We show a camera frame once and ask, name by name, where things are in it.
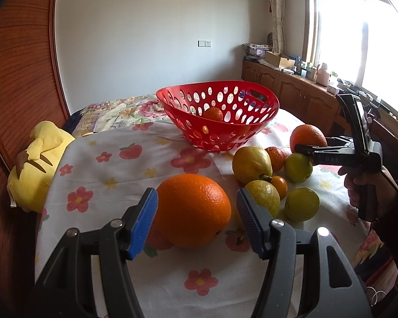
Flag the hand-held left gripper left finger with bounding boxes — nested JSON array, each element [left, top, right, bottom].
[[30, 187, 160, 318]]

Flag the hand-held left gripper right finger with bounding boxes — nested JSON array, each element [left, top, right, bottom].
[[236, 187, 374, 318]]

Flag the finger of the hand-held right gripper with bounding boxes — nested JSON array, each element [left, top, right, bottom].
[[326, 136, 354, 149], [293, 143, 322, 157]]

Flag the large orange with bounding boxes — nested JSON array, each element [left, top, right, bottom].
[[289, 124, 328, 154], [155, 173, 232, 248]]

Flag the green lemon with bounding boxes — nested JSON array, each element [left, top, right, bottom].
[[284, 187, 320, 222], [283, 152, 314, 183]]

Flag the small mandarin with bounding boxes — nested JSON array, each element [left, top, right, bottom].
[[270, 175, 288, 200], [265, 146, 286, 172], [203, 107, 224, 122]]

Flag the small yellow pear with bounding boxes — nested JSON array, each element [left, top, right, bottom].
[[245, 179, 281, 219]]

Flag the large yellow pear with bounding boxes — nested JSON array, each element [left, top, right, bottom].
[[232, 146, 273, 184]]

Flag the red perforated plastic basket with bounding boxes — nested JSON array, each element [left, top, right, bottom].
[[156, 80, 280, 152]]

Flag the person's right hand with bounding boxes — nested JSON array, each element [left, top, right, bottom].
[[343, 169, 398, 221]]

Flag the white floral cloth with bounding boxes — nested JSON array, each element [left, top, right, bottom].
[[35, 104, 385, 318]]

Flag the long wooden cabinet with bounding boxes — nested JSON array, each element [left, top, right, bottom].
[[241, 58, 398, 160]]

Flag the pink container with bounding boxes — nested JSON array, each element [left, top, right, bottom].
[[315, 63, 330, 85]]

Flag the open cardboard box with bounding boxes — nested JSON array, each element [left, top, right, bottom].
[[265, 51, 296, 70]]

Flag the window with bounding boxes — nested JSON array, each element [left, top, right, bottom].
[[303, 0, 398, 116]]

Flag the pile of papers and clutter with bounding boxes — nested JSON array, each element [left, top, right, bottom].
[[243, 43, 272, 62]]

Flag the beige floral quilt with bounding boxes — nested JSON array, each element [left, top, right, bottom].
[[71, 93, 173, 138]]

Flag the yellow plush toy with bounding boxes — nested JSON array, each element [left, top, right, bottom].
[[7, 120, 93, 213]]

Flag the navy blue blanket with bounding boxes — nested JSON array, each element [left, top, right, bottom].
[[61, 110, 85, 136]]

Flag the patterned beige curtain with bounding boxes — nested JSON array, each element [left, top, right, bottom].
[[265, 0, 286, 55]]

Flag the thin white cable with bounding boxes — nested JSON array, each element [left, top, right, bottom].
[[368, 286, 388, 307]]

